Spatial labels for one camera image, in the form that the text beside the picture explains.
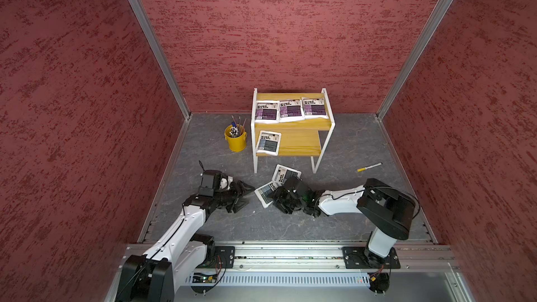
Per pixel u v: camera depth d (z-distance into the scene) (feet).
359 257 2.41
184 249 1.62
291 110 2.45
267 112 2.43
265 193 2.93
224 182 2.80
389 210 1.54
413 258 2.50
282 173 3.11
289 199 2.48
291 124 2.38
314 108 2.49
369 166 3.23
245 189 2.46
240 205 2.44
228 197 2.38
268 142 2.87
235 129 3.31
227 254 2.43
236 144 3.29
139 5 2.55
